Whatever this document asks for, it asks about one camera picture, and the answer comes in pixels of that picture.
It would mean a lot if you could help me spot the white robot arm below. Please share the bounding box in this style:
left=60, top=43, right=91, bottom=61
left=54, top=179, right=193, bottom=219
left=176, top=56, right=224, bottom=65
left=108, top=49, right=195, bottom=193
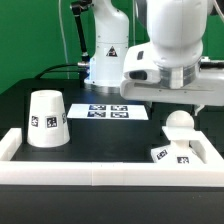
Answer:
left=85, top=0, right=224, bottom=108

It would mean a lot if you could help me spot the black cable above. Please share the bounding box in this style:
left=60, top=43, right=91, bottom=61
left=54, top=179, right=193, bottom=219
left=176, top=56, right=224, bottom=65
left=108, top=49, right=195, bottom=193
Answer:
left=34, top=63, right=84, bottom=80

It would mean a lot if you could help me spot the white U-shaped fence frame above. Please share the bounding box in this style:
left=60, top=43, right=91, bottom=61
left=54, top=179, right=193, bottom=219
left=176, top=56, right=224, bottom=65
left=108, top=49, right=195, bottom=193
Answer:
left=0, top=128, right=224, bottom=187

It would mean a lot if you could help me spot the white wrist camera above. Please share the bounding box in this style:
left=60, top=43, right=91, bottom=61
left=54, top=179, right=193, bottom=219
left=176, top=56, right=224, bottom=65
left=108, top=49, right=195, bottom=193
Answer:
left=123, top=43, right=160, bottom=83

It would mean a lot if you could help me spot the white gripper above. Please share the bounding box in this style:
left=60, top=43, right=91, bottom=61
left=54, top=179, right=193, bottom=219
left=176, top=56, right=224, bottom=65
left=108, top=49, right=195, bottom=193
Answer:
left=120, top=59, right=224, bottom=116

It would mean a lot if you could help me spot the black camera stand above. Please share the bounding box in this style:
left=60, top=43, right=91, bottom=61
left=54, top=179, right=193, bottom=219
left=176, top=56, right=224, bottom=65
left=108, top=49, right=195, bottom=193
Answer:
left=70, top=0, right=92, bottom=62

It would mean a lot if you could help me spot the marker tag sheet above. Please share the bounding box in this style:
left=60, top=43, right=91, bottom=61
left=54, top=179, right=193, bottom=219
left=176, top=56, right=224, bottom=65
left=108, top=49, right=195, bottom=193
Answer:
left=67, top=104, right=148, bottom=120

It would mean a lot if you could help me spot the white lamp shade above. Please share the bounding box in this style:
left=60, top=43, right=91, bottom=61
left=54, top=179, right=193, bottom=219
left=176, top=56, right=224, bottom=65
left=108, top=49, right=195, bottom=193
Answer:
left=27, top=90, right=70, bottom=148

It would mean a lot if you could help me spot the white lamp bulb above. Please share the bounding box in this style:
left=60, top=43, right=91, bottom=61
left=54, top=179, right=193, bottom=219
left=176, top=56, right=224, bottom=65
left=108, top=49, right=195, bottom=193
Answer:
left=166, top=110, right=194, bottom=128

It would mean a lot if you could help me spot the white hanging cable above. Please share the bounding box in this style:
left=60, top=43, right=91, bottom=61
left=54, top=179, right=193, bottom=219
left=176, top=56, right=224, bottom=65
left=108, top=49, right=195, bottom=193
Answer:
left=58, top=0, right=71, bottom=80

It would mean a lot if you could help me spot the white lamp base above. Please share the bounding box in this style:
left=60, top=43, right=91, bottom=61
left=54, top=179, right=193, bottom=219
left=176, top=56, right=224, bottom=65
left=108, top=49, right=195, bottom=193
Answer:
left=151, top=126, right=202, bottom=165

